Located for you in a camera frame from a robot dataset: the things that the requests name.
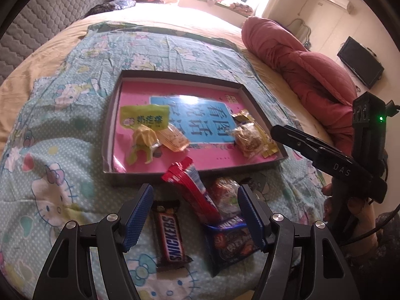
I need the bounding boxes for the green cake packet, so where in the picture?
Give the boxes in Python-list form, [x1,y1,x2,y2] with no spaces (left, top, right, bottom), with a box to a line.
[120,104,171,166]

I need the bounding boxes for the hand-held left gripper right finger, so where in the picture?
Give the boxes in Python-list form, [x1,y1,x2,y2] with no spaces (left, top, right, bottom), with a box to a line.
[237,183,360,300]

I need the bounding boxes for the clear packet with brown pastry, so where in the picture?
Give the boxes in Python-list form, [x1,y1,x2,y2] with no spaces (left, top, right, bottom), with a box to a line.
[233,122,270,159]

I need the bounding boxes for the dark blue patterned cloth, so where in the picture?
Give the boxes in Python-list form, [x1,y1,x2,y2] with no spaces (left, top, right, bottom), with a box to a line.
[84,0,137,15]

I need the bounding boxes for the clear packet with red candy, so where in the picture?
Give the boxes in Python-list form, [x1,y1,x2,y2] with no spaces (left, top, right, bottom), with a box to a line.
[209,177,241,217]

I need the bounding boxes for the person's right hand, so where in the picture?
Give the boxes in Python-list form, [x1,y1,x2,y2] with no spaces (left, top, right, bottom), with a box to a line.
[322,183,383,251]

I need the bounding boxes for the red wafer packet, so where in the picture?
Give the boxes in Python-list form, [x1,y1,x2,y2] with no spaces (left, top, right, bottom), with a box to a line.
[161,157,221,223]

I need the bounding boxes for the black flat television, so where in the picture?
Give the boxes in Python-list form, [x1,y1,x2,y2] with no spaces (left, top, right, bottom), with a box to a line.
[336,36,385,90]

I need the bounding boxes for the long yellow bar packet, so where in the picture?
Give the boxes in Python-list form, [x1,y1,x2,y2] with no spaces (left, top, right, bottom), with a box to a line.
[232,109,280,159]

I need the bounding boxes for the pink book with blue label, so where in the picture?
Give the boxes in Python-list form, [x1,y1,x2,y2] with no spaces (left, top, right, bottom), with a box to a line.
[111,79,284,174]

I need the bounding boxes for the black cable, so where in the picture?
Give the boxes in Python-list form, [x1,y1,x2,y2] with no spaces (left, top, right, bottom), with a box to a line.
[342,204,400,248]

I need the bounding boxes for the beige bed sheet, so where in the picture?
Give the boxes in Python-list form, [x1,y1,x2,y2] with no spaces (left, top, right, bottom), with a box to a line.
[0,1,336,151]

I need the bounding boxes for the brown chocolate bar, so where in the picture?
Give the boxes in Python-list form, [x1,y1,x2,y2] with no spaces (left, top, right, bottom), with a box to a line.
[151,200,194,271]

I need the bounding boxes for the grey quilted headboard cushion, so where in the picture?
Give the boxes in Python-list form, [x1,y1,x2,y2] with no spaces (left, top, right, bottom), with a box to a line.
[0,0,115,79]

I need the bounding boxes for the light blue cartoon printed blanket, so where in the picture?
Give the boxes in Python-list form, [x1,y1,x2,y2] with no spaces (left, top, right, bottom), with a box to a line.
[0,22,326,300]

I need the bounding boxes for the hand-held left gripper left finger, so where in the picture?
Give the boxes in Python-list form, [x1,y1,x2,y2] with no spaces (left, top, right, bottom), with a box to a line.
[31,183,154,300]

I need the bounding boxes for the dark blue cookie packet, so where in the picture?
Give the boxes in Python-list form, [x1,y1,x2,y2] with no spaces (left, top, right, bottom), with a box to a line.
[203,214,262,277]

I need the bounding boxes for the wall cable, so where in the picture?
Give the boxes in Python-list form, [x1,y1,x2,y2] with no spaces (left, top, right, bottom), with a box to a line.
[289,19,314,51]

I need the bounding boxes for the red quilt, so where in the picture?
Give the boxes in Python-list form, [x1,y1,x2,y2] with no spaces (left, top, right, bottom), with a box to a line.
[242,15,364,157]

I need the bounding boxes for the clear packet with yellow cake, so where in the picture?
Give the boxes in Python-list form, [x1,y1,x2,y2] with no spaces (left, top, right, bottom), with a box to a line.
[156,125,191,153]

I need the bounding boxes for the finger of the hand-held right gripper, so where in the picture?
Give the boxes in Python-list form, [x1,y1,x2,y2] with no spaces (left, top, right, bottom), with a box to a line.
[270,125,352,164]

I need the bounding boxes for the red clothes on windowsill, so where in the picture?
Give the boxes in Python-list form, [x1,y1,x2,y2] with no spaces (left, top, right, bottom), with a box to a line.
[205,0,254,15]

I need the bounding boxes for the brown cardboard box tray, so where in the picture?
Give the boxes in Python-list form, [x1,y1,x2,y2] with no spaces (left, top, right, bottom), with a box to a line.
[101,69,288,186]

